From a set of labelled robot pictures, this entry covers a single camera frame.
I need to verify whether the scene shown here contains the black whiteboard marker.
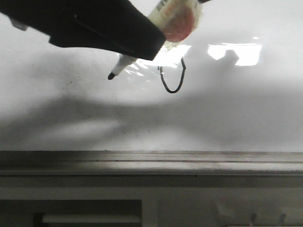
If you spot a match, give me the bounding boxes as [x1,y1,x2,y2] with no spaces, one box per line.
[107,0,211,80]

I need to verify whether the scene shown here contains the white whiteboard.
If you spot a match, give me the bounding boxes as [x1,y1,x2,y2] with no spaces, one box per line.
[0,0,303,152]

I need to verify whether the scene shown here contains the grey aluminium marker tray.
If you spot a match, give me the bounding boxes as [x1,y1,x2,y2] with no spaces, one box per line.
[0,150,303,175]

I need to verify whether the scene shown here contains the red magnet taped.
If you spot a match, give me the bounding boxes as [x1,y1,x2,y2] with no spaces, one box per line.
[161,1,203,52]

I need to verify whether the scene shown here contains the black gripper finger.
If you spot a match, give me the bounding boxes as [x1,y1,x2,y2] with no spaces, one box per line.
[0,0,166,60]

